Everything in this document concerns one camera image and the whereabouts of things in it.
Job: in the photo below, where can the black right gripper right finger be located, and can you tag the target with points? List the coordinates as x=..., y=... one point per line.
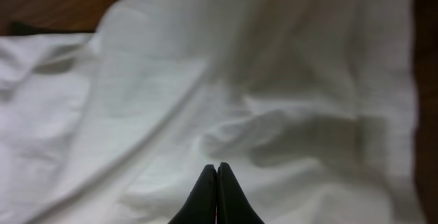
x=232, y=205

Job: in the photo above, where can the white t-shirt pixel print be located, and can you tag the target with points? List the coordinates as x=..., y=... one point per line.
x=311, y=102

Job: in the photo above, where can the black t-shirt white logo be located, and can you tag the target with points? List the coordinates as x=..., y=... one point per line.
x=17, y=28

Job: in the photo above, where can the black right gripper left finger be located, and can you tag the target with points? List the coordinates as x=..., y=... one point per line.
x=200, y=206

